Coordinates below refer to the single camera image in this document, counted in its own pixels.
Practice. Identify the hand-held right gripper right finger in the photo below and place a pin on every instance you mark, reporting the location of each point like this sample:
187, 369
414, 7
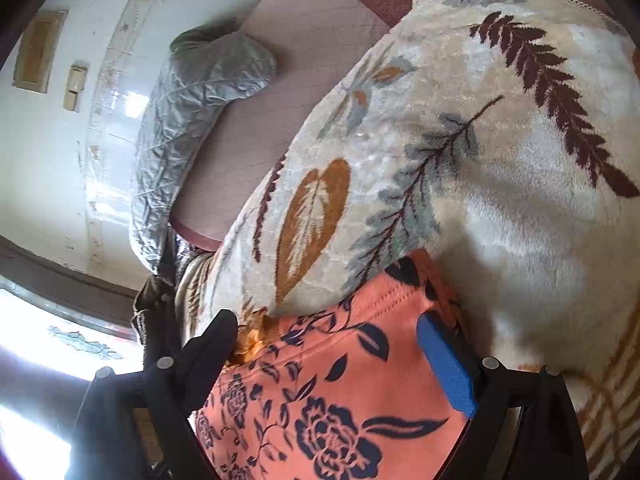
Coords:
445, 360

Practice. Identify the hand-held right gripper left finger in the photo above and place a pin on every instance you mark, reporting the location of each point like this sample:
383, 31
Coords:
210, 355

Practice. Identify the orange floral blouse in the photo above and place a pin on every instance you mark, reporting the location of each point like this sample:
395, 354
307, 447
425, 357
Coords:
340, 375

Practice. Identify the brown fleece garment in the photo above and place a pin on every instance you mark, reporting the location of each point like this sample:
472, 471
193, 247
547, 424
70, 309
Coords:
150, 305

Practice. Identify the stained glass window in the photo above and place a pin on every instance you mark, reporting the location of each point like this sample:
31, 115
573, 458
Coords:
30, 330

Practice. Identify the leaf print blanket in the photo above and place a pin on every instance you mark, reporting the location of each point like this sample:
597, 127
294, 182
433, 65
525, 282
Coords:
500, 160

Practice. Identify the grey quilted pillow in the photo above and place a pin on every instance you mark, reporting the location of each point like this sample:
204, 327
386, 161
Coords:
185, 125

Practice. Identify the beige wall switch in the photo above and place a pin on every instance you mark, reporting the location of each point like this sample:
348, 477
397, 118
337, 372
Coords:
75, 87

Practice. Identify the beige wall panel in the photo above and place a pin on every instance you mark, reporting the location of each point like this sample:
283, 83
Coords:
37, 50

